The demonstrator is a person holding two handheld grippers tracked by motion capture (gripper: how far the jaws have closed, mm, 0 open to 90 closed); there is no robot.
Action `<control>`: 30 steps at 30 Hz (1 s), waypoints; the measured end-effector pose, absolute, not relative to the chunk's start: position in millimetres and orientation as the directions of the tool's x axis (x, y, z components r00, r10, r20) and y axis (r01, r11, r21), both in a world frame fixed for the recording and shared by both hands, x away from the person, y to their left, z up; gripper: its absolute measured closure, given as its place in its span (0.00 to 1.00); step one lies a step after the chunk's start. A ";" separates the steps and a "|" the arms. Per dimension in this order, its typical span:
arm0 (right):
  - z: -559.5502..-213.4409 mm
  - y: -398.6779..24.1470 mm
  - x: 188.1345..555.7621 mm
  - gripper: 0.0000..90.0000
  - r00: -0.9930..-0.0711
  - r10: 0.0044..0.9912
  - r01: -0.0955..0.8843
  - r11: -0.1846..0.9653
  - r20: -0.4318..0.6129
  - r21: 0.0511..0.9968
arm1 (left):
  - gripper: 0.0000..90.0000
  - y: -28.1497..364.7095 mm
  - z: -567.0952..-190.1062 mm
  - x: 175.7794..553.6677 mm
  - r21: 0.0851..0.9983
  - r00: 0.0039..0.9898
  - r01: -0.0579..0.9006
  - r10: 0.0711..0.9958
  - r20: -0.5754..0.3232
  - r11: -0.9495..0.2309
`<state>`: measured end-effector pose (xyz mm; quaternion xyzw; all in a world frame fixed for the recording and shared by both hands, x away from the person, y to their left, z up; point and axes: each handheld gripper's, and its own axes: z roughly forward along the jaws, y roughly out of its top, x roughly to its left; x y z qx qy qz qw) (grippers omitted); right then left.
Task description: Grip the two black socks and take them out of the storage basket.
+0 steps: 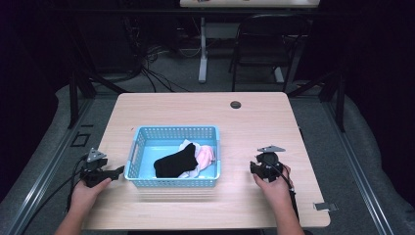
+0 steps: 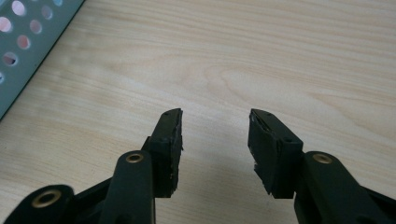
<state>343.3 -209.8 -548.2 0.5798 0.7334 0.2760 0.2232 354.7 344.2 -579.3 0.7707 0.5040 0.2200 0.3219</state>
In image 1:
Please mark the person's left hand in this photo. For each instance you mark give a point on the person's left hand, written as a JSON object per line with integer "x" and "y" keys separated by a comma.
{"x": 85, "y": 195}

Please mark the black metal frame stand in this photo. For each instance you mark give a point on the black metal frame stand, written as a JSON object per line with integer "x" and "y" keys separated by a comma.
{"x": 83, "y": 84}
{"x": 329, "y": 94}

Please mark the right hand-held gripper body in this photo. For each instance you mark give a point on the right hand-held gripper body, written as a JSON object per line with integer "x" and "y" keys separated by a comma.
{"x": 269, "y": 163}

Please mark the grey metal bracket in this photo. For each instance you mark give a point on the grey metal bracket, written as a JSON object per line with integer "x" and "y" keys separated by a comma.
{"x": 324, "y": 206}

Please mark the pink sock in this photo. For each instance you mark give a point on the pink sock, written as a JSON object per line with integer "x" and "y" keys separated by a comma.
{"x": 206, "y": 156}

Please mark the white table leg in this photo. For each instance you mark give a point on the white table leg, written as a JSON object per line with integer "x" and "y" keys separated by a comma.
{"x": 203, "y": 52}

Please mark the light blue plastic basket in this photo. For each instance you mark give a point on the light blue plastic basket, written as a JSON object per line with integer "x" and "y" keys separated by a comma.
{"x": 174, "y": 156}

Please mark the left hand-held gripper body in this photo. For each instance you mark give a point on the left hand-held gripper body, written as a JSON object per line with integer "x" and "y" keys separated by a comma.
{"x": 93, "y": 168}

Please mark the black sock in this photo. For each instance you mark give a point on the black sock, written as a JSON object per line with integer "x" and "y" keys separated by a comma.
{"x": 176, "y": 162}

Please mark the person's right hand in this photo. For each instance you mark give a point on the person's right hand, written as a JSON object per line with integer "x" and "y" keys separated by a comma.
{"x": 275, "y": 189}

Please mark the black folding chair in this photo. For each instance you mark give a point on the black folding chair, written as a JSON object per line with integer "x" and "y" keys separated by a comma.
{"x": 266, "y": 49}

